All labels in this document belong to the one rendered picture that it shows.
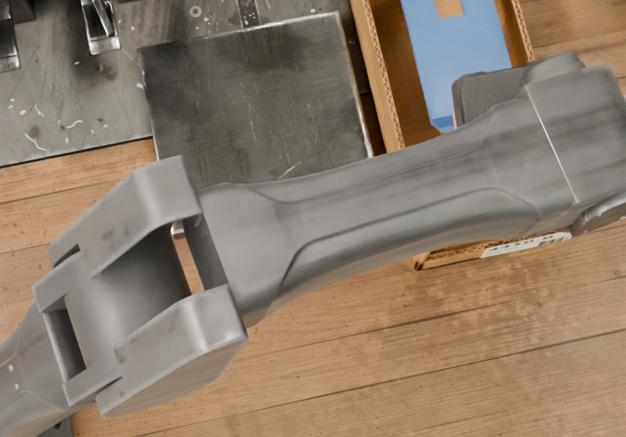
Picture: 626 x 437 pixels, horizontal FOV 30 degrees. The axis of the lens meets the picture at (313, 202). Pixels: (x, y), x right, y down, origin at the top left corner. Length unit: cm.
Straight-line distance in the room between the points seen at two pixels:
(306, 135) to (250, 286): 42
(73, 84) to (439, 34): 31
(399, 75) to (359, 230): 44
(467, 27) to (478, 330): 24
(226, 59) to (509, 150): 42
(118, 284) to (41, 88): 44
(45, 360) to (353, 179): 19
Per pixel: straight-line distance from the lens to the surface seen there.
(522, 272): 95
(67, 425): 92
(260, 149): 93
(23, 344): 64
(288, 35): 97
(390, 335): 92
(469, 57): 90
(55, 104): 99
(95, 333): 58
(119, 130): 97
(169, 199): 53
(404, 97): 97
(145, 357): 55
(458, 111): 78
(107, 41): 91
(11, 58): 92
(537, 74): 63
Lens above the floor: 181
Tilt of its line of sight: 75 degrees down
